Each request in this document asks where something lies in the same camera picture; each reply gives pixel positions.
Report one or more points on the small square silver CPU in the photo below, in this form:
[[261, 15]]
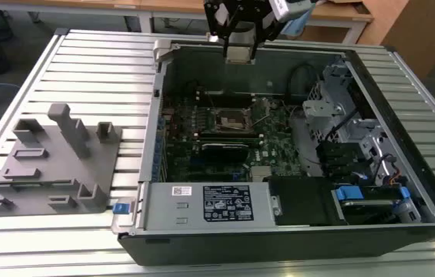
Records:
[[240, 54]]

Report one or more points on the wooden cabinet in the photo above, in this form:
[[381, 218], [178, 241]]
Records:
[[424, 29]]

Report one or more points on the black plastic fan holder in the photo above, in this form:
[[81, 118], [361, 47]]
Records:
[[336, 158]]

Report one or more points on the black plastic air shroud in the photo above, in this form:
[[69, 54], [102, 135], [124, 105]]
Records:
[[297, 202]]

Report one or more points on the grey plastic parts rack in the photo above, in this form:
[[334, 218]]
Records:
[[58, 161]]

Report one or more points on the green motherboard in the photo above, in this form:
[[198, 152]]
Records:
[[278, 144]]

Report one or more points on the black CPU socket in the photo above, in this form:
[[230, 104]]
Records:
[[229, 121]]

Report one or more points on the black RAM slot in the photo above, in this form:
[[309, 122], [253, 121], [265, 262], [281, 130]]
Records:
[[228, 134]]

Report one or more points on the grey metal drive cage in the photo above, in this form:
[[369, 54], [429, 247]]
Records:
[[318, 108]]

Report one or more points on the blue disk carrier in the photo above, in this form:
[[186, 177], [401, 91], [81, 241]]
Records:
[[349, 193]]

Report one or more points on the silver chipset heatsink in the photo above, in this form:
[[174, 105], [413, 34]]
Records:
[[261, 171]]

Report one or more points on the black open PC case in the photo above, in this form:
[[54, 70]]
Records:
[[240, 251]]

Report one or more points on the silver wrist camera black face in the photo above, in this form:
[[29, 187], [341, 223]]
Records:
[[278, 10]]

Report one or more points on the blue case latch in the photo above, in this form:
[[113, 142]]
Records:
[[120, 209]]

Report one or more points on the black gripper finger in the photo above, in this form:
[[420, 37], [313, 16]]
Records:
[[226, 49], [256, 49]]

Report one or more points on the grey power supply unit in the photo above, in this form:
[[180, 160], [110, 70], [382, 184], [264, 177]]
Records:
[[162, 207]]

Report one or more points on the pale blue teach pendant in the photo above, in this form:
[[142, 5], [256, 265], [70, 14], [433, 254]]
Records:
[[297, 23]]

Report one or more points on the black graphics card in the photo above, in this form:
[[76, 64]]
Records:
[[224, 154]]

